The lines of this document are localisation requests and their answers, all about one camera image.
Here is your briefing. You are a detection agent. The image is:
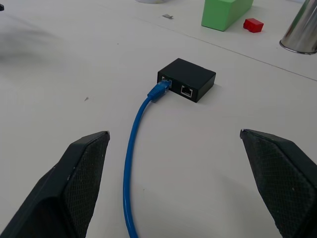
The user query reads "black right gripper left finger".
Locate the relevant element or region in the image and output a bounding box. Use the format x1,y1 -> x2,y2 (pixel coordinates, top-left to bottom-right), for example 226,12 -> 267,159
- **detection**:
0,130 -> 111,238

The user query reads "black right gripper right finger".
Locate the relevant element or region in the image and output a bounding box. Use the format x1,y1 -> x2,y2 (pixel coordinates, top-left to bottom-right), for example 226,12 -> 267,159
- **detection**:
239,128 -> 317,238

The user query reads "black network port box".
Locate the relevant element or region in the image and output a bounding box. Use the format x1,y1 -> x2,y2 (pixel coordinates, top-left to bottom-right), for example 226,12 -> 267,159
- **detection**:
157,58 -> 216,104

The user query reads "silver metal cup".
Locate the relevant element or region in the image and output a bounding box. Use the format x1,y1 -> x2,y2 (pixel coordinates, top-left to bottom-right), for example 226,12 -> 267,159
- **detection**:
279,0 -> 317,55

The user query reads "red small block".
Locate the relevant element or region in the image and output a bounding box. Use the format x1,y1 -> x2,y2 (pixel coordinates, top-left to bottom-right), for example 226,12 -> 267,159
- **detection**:
243,18 -> 264,34

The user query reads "green rectangular block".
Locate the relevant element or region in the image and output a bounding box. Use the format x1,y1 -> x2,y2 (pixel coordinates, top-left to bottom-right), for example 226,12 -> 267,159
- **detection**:
201,0 -> 254,32

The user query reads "blue Ethernet cable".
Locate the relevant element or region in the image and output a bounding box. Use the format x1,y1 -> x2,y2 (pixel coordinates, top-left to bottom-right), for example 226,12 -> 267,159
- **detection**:
123,79 -> 173,238

